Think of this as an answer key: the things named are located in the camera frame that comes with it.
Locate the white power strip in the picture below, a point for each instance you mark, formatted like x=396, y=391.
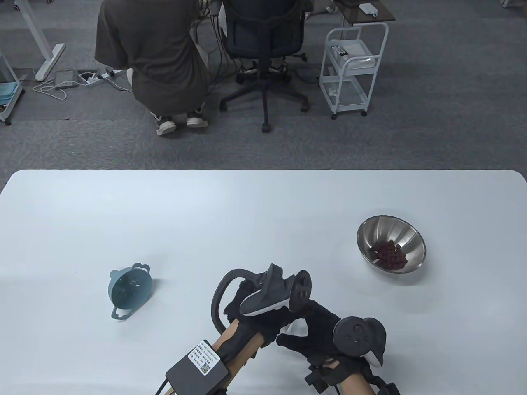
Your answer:
x=103, y=76

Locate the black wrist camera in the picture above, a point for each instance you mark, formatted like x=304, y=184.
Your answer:
x=319, y=382

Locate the black battery pack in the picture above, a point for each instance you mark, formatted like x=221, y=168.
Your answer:
x=193, y=372
x=387, y=389

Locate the white desk leg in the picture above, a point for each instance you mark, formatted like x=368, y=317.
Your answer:
x=45, y=53

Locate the dark wooden desk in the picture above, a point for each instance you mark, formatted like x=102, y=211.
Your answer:
x=370, y=16

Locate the steel bowl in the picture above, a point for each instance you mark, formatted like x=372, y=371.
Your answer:
x=391, y=230

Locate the blue funnel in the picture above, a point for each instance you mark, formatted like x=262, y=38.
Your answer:
x=129, y=290

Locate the person's right hand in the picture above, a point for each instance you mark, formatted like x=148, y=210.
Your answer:
x=317, y=341

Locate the white rolling rack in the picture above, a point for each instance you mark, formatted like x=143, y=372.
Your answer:
x=8, y=92

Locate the grey flat box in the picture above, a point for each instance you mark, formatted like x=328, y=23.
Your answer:
x=66, y=79

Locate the small white device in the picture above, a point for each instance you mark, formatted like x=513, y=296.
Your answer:
x=367, y=8

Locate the black office chair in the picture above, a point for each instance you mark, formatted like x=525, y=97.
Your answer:
x=263, y=29

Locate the person's right forearm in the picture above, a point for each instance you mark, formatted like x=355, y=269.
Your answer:
x=354, y=389

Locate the person's left hand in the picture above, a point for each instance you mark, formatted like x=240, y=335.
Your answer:
x=263, y=327

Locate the black controller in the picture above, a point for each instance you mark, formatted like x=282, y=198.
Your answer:
x=271, y=294
x=356, y=337

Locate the white jar lid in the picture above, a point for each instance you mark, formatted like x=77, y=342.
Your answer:
x=294, y=327

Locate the dark red beans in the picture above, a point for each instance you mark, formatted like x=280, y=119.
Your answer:
x=389, y=255

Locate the person's left forearm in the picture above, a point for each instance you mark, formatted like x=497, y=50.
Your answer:
x=236, y=349

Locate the white utility cart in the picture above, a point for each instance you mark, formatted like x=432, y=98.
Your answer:
x=354, y=61

